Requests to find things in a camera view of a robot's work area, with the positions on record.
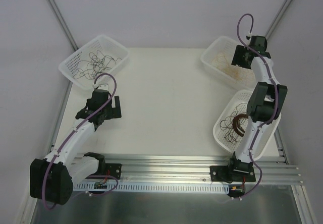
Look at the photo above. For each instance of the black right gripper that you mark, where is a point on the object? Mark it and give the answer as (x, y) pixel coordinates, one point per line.
(238, 56)

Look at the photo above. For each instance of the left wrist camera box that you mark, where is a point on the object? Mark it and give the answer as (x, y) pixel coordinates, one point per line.
(103, 86)

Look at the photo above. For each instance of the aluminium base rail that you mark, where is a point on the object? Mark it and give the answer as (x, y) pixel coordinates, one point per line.
(196, 169)

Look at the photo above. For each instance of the white basket far right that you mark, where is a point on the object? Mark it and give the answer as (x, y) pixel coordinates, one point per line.
(217, 60)

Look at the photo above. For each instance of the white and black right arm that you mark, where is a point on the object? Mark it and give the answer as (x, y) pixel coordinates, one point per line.
(264, 106)

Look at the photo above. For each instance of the dark cable pulled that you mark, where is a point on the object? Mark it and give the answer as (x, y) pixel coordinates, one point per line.
(97, 63)

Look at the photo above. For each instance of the white slotted cable duct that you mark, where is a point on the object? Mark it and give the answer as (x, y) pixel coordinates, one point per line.
(153, 187)

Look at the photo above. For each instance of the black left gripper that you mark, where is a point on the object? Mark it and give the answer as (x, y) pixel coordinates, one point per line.
(116, 107)

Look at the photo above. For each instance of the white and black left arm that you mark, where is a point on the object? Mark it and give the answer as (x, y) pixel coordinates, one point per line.
(53, 178)

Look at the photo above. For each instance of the white basket far left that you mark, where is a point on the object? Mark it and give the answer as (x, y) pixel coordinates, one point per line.
(103, 43)

